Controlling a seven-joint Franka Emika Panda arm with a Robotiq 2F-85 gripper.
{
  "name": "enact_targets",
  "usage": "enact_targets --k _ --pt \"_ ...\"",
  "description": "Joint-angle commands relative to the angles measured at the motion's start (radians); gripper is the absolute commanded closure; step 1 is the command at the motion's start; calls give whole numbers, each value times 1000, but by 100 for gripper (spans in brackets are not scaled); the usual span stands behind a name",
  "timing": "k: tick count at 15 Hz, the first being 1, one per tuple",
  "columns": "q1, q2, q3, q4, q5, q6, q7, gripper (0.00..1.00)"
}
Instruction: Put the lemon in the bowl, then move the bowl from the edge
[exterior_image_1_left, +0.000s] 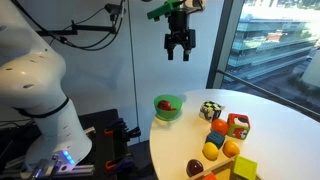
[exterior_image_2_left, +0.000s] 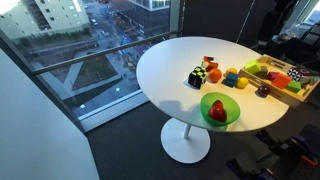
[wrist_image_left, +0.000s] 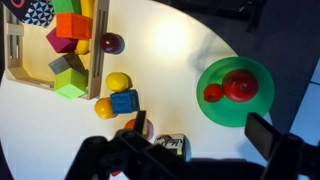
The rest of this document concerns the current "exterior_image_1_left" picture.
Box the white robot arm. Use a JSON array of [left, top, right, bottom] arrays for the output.
[[0, 0, 92, 178]]

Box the orange toy block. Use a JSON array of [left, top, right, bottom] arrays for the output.
[[202, 173, 217, 180]]

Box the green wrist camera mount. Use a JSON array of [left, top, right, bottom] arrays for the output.
[[147, 0, 185, 21]]

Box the green plastic bowl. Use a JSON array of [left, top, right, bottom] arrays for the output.
[[154, 95, 182, 121]]

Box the yellow toy lemon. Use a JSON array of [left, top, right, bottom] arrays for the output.
[[202, 142, 219, 161]]

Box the red toy fruit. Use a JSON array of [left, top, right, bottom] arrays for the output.
[[157, 100, 174, 111]]

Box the black white patterned cube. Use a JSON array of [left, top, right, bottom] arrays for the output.
[[199, 100, 224, 122]]

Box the black camera on boom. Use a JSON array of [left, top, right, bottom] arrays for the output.
[[38, 3, 126, 36]]

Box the black clamp stand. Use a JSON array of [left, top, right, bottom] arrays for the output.
[[95, 118, 141, 180]]

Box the red green picture cube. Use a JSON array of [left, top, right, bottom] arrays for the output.
[[227, 113, 250, 140]]

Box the dark purple toy plum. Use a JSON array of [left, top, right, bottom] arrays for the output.
[[186, 159, 204, 177]]

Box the blue toy cube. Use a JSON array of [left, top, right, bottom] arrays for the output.
[[206, 130, 225, 149]]

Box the yellow orange toy fruit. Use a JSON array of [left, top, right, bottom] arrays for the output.
[[222, 140, 240, 158]]

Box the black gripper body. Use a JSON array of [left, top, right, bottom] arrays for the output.
[[164, 11, 196, 50]]

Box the lime green cube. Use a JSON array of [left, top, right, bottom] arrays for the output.
[[233, 156, 257, 180]]

